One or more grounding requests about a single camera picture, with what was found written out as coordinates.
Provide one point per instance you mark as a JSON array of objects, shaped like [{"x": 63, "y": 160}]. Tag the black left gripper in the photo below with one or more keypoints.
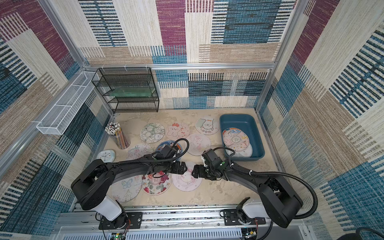
[{"x": 178, "y": 170}]

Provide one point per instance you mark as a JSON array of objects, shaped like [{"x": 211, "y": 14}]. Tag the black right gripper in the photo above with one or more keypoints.
[{"x": 202, "y": 171}]

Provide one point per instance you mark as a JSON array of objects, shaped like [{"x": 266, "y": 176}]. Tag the pink hello kitty coaster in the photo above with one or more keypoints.
[{"x": 186, "y": 182}]

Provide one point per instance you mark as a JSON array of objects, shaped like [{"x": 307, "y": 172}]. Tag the pink floral flowers coaster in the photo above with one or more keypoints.
[{"x": 241, "y": 138}]

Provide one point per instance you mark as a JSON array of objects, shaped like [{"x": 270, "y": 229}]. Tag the teal plastic storage box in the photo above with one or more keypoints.
[{"x": 247, "y": 124}]

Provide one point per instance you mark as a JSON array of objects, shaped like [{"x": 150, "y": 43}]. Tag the green white rabbit coaster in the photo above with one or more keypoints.
[{"x": 242, "y": 150}]

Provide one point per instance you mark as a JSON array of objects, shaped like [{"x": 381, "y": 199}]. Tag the blue orange bears coaster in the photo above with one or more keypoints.
[{"x": 231, "y": 131}]

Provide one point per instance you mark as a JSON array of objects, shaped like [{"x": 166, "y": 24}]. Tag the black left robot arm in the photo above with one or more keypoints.
[{"x": 92, "y": 185}]

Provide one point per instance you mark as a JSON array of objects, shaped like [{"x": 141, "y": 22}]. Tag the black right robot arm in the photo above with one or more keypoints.
[{"x": 280, "y": 200}]

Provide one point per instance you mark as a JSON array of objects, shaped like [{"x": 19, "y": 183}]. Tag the blue cartoon toast coaster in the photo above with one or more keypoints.
[{"x": 178, "y": 146}]

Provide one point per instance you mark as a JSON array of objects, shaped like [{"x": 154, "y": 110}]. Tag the red rose floral coaster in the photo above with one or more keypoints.
[{"x": 156, "y": 184}]

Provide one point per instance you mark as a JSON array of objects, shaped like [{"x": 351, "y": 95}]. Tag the pink unicorn moon coaster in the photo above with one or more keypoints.
[{"x": 198, "y": 143}]

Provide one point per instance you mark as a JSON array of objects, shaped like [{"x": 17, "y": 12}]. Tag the pink checkered bunny coaster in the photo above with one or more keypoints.
[{"x": 177, "y": 130}]

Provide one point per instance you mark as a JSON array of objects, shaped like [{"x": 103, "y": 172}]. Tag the pale pink floral coaster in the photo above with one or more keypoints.
[{"x": 139, "y": 151}]

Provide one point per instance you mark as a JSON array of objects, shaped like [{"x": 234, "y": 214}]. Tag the green white cabbage coaster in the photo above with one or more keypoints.
[{"x": 152, "y": 133}]

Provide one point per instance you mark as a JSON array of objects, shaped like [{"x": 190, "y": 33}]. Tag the white puppy cartoon coaster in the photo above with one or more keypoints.
[{"x": 207, "y": 125}]

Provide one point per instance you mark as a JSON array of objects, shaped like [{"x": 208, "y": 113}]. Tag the white butterfly coaster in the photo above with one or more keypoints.
[{"x": 125, "y": 190}]

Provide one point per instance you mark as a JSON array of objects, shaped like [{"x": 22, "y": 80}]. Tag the small white round clock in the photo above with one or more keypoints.
[{"x": 107, "y": 156}]

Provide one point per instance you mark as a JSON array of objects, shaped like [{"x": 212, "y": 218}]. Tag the cup of coloured pencils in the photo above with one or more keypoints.
[{"x": 115, "y": 131}]

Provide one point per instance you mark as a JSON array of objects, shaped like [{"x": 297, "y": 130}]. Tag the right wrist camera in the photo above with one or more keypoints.
[{"x": 211, "y": 159}]

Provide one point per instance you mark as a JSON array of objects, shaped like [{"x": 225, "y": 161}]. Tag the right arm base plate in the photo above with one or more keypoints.
[{"x": 233, "y": 217}]

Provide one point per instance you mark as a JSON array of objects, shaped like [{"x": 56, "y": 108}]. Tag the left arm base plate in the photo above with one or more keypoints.
[{"x": 124, "y": 221}]

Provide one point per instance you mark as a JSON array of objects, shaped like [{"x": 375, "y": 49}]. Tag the black wire mesh shelf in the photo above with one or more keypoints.
[{"x": 127, "y": 89}]

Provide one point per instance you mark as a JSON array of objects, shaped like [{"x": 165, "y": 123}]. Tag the white wire mesh basket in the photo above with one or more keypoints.
[{"x": 59, "y": 117}]

